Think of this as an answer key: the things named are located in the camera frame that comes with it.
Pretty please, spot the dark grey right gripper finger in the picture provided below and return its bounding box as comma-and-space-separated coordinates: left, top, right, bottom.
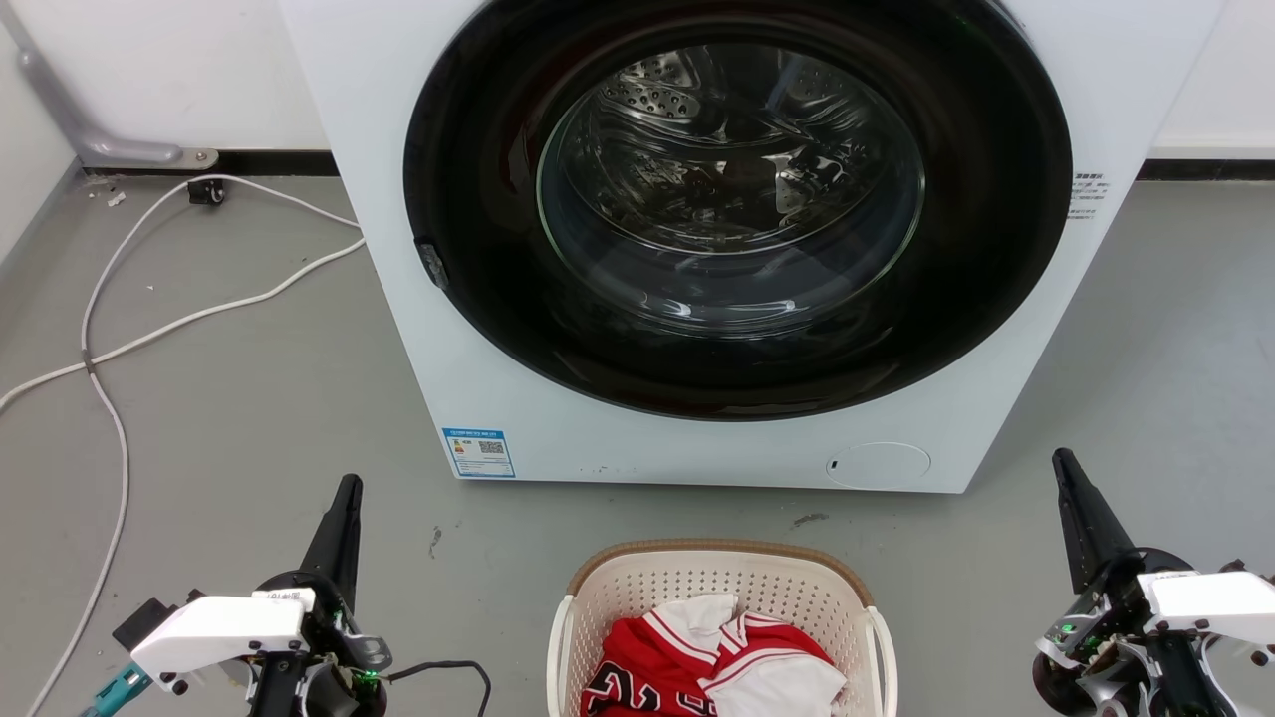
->
1052, 447, 1139, 597

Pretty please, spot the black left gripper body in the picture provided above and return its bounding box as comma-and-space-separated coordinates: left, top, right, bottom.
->
245, 571, 393, 717

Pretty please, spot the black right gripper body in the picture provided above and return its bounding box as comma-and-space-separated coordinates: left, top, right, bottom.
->
1032, 546, 1236, 717

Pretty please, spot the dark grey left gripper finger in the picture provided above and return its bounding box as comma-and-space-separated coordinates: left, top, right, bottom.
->
298, 474, 364, 610

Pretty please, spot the cream plastic laundry basket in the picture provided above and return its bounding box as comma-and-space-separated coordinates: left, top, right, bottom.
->
546, 540, 898, 717

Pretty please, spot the blue energy label sticker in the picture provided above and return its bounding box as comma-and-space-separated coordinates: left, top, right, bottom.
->
441, 428, 517, 480

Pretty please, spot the round white filter cover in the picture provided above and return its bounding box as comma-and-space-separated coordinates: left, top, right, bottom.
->
825, 441, 932, 491

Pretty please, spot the white front-load washing machine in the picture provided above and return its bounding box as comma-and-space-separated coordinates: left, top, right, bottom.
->
277, 0, 1228, 495

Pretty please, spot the red basketball jersey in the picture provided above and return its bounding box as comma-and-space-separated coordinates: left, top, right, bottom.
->
581, 607, 836, 717

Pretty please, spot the white garment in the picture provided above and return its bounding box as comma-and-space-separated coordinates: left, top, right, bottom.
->
651, 594, 848, 717

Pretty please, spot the black round washer door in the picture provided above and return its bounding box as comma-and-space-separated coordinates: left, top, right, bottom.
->
403, 0, 1075, 422

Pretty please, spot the grey drain pipe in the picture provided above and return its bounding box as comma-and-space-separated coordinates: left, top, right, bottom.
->
0, 10, 219, 169

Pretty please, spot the steel washer drum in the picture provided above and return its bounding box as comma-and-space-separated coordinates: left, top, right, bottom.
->
537, 43, 926, 340

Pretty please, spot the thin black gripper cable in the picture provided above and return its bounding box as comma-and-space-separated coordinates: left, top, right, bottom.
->
384, 660, 493, 717

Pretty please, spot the looping white cable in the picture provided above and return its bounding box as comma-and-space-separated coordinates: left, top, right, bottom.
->
26, 174, 364, 717

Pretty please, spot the long white cable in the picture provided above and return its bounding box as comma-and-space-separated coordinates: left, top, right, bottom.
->
0, 237, 367, 414

